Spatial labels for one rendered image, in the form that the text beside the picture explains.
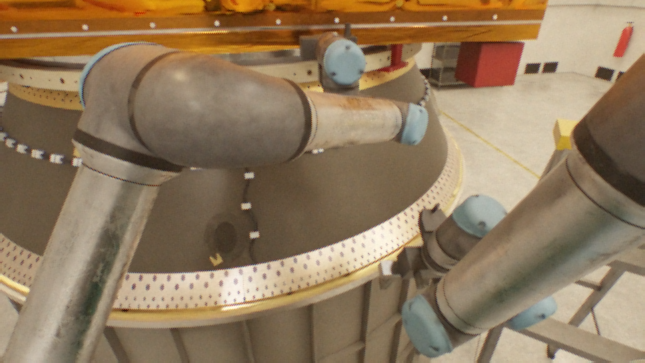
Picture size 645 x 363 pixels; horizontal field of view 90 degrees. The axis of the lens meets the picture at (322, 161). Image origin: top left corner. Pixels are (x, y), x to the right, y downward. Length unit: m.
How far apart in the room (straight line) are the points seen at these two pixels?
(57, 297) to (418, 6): 0.95
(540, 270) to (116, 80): 0.42
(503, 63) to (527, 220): 0.95
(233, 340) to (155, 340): 0.22
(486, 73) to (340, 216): 0.66
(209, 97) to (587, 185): 0.29
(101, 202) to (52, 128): 0.78
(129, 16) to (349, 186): 0.72
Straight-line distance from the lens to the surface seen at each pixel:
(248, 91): 0.31
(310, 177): 0.93
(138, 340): 1.19
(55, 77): 1.07
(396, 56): 1.11
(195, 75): 0.32
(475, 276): 0.39
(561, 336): 1.39
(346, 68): 0.63
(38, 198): 1.22
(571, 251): 0.32
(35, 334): 0.48
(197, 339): 1.11
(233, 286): 0.94
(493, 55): 1.21
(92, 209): 0.42
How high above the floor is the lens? 1.90
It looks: 28 degrees down
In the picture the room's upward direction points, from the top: straight up
